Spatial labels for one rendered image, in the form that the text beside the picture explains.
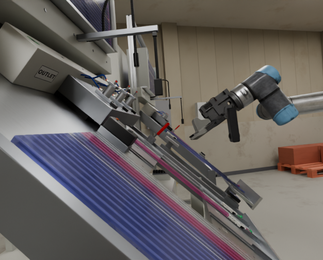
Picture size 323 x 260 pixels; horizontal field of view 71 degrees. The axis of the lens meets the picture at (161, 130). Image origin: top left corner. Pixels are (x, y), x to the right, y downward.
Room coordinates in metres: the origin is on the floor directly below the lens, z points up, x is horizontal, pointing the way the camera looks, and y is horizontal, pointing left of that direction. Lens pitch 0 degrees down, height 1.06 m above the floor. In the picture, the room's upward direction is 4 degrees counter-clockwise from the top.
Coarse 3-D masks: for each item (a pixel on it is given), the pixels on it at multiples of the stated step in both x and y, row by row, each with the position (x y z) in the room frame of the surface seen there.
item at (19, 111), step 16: (0, 80) 0.38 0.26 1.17; (0, 96) 0.33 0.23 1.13; (16, 96) 0.37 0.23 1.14; (32, 96) 0.42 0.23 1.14; (48, 96) 0.49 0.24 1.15; (0, 112) 0.29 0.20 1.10; (16, 112) 0.32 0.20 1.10; (32, 112) 0.36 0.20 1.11; (48, 112) 0.40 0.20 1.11; (64, 112) 0.47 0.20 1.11; (0, 128) 0.26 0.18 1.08; (16, 128) 0.28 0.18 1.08; (32, 128) 0.31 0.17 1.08; (48, 128) 0.34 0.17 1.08; (64, 128) 0.39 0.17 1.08; (80, 128) 0.45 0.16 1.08; (96, 128) 0.53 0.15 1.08; (144, 144) 0.78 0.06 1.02; (144, 160) 0.58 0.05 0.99
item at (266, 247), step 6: (246, 216) 0.81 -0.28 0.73; (252, 222) 0.75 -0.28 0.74; (252, 228) 0.73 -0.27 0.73; (258, 234) 0.68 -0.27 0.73; (264, 240) 0.64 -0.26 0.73; (264, 246) 0.62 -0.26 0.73; (270, 246) 0.61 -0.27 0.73; (264, 252) 0.60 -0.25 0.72; (270, 252) 0.58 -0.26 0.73; (276, 258) 0.55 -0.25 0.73
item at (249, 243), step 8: (208, 208) 0.60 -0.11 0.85; (216, 208) 0.66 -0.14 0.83; (224, 208) 0.76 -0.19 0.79; (208, 216) 0.56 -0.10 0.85; (216, 216) 0.59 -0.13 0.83; (224, 216) 0.65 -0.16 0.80; (216, 224) 0.52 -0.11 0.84; (224, 224) 0.57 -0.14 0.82; (232, 224) 0.63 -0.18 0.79; (248, 224) 0.75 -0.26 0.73; (224, 232) 0.51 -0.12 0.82; (232, 232) 0.55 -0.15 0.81; (240, 232) 0.62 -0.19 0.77; (248, 232) 0.65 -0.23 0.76; (232, 240) 0.50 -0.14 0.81; (240, 240) 0.54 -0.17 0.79; (248, 240) 0.60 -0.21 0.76; (256, 240) 0.65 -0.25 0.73; (248, 248) 0.53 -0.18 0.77; (256, 248) 0.56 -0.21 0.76; (256, 256) 0.52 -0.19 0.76; (264, 256) 0.54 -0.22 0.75
